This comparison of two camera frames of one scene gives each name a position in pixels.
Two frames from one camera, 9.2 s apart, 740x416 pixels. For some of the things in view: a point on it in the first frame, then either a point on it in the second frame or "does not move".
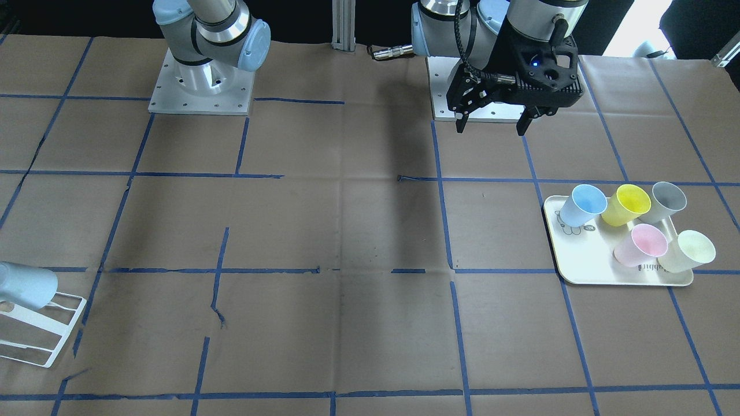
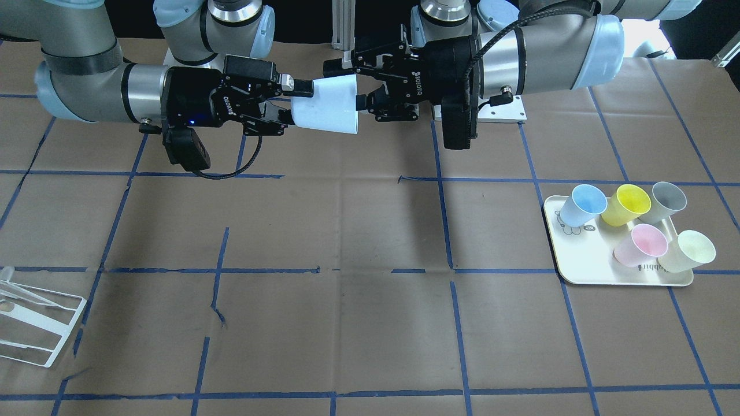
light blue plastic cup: x=26 y=287 → x=332 y=107
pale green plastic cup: x=690 y=249 does not move
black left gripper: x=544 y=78 → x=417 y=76
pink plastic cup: x=646 y=242 does not move
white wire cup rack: x=34 y=336 does not move
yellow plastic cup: x=625 y=205 does not move
